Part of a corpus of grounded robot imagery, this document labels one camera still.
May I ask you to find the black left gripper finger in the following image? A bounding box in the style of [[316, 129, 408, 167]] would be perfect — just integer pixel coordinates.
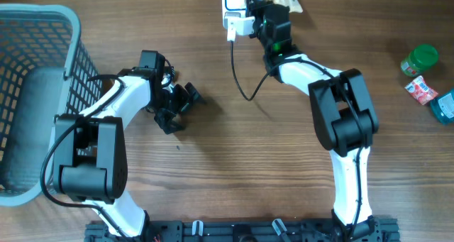
[[154, 109, 185, 134], [184, 82, 206, 104]]

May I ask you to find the green lid jar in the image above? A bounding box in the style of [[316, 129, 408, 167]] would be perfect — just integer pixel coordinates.
[[400, 44, 439, 77]]

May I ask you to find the red white snack packet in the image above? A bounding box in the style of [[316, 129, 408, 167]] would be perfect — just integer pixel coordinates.
[[405, 75, 438, 105]]

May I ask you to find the blue mouthwash bottle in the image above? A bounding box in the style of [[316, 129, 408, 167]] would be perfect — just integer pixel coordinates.
[[430, 89, 454, 125]]

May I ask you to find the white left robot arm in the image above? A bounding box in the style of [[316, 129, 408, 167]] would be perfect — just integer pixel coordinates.
[[40, 50, 205, 241]]

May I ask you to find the grey plastic basket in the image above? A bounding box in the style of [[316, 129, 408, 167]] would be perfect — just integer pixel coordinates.
[[1, 4, 102, 207]]

